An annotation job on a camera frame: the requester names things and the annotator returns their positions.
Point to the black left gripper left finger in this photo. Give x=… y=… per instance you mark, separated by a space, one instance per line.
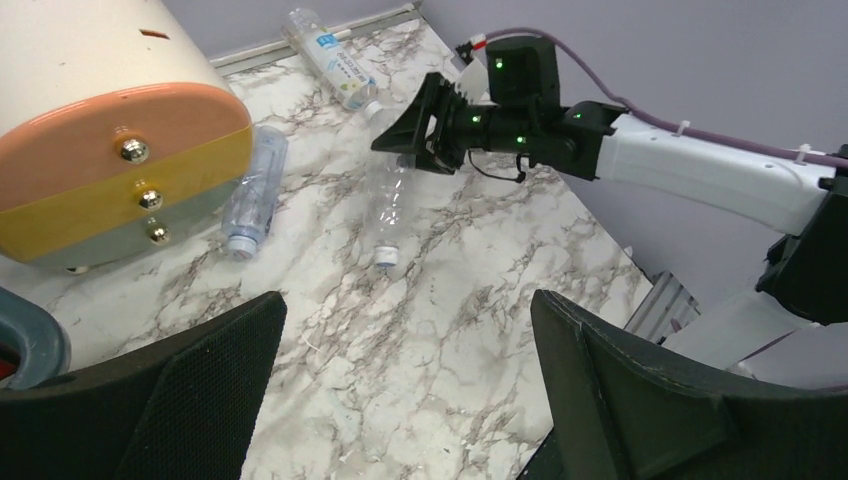
x=184 y=407

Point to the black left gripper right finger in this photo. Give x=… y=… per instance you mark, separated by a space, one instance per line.
x=625 y=408

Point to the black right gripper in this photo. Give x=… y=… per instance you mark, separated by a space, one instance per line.
x=437 y=128

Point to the clear unlabelled crushed bottle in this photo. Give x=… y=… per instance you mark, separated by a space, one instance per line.
x=386 y=215

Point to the clear bottle blue white label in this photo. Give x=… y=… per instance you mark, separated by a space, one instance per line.
x=332 y=64

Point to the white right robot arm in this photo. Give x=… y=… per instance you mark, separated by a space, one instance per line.
x=791 y=328

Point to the dark green plastic bin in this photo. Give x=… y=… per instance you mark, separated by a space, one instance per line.
x=37 y=338

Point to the clear bottle blue cap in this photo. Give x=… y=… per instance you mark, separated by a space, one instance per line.
x=249 y=213

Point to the round drawer cabinet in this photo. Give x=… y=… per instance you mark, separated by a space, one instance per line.
x=117 y=134

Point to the aluminium frame rail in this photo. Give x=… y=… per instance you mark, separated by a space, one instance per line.
x=667 y=309

